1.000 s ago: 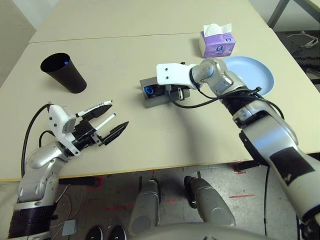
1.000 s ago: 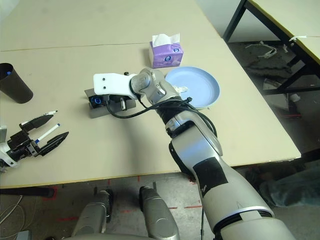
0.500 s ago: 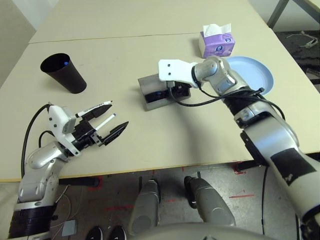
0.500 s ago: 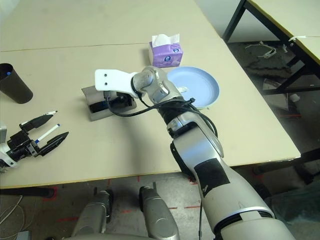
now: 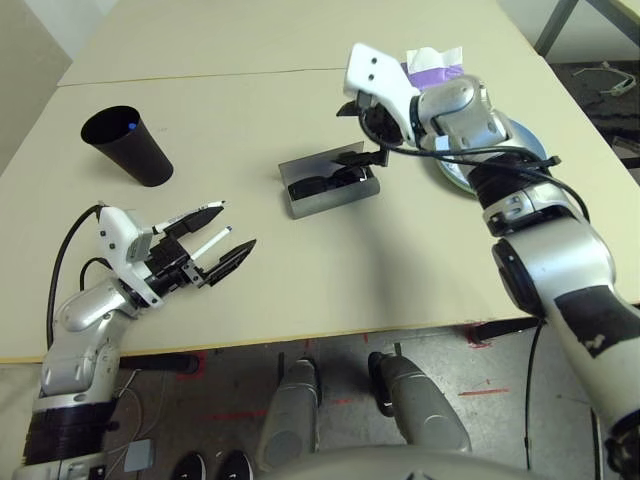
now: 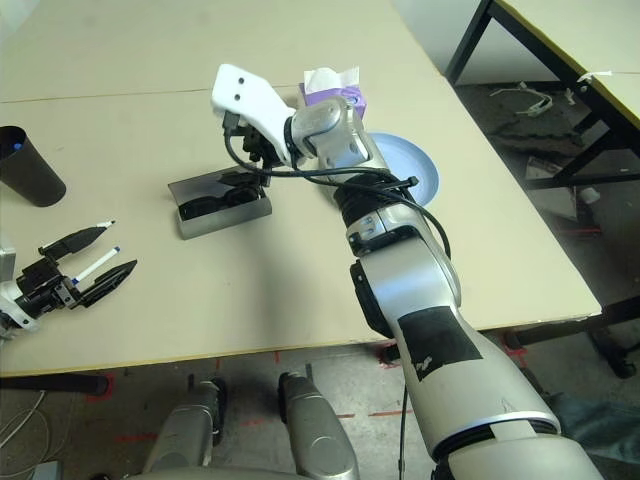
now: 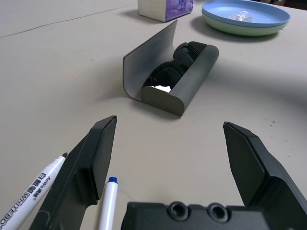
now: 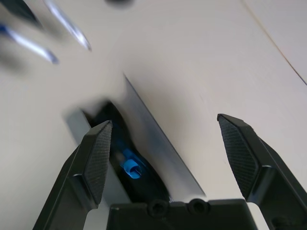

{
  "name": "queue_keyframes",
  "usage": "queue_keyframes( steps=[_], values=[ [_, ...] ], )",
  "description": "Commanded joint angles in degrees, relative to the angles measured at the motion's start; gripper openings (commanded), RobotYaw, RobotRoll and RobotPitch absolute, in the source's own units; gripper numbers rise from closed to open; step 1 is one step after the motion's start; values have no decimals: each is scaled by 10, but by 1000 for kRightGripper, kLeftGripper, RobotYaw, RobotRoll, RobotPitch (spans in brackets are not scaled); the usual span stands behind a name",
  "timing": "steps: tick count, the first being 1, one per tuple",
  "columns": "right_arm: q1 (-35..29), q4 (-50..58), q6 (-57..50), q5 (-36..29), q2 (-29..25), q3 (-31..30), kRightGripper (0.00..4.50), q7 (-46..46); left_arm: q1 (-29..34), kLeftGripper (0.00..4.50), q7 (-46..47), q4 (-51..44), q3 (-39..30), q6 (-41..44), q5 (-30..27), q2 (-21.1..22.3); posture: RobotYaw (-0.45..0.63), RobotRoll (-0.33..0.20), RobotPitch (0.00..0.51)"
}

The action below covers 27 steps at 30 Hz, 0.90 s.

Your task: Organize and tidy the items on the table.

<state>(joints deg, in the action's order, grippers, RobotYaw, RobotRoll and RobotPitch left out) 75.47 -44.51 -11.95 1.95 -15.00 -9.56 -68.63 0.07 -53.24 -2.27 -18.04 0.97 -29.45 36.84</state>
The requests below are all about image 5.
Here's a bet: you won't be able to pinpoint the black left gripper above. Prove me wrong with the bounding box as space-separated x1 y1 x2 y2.
144 207 258 296

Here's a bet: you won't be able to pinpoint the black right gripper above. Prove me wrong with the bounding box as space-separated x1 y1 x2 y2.
337 101 406 169

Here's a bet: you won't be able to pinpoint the white pen blue cap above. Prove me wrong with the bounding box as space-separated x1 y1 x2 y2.
189 227 234 261

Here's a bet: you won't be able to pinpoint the black sunglasses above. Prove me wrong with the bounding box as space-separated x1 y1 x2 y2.
287 167 371 201

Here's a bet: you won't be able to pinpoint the grey glasses case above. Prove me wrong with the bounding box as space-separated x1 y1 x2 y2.
277 141 381 220

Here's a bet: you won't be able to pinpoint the white whiteboard marker black tip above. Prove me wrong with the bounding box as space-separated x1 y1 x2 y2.
151 199 229 234

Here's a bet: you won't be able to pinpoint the purple tissue pack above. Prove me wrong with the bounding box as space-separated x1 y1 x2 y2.
402 44 466 89

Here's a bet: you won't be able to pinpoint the black plastic cup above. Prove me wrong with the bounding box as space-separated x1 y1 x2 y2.
80 104 175 190

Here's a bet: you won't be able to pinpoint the black table foot bar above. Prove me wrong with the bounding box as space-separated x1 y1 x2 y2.
117 353 199 376
467 317 544 346

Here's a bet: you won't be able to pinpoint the light blue plate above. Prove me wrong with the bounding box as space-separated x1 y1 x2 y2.
432 117 547 199

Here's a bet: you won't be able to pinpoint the grey robot left leg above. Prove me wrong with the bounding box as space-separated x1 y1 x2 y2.
255 358 321 471

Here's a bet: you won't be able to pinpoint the grey robot leg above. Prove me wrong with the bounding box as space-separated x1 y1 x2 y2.
255 358 321 471
368 351 472 454

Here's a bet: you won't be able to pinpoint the grey foot pedal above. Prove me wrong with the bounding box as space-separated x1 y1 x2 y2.
123 439 154 472

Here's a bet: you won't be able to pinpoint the black shoe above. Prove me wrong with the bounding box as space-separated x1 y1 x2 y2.
214 449 254 480
172 451 209 480

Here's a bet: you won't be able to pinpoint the dark textured floor mat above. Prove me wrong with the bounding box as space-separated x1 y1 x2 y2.
547 59 640 166

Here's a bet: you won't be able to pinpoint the grey robot right leg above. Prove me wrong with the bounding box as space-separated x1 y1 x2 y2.
368 351 472 454

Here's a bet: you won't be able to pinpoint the white safety glasses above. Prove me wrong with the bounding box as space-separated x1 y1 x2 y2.
573 62 637 97

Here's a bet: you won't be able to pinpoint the grey robot torso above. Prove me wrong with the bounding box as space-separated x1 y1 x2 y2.
279 446 551 480

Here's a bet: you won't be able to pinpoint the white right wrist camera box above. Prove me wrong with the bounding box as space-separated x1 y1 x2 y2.
342 42 424 149

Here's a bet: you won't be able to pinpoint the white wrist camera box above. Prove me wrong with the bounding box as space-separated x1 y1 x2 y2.
96 204 164 306
342 42 424 149

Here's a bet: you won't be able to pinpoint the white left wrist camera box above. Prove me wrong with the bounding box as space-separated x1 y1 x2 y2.
96 204 164 306

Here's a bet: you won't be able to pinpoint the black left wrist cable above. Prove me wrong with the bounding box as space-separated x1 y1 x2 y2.
47 202 109 346

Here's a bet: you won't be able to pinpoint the thin white floor cable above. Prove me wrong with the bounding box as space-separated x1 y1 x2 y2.
107 369 151 456

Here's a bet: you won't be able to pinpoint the neighbouring table with metal frame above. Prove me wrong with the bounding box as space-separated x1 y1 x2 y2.
534 0 640 59

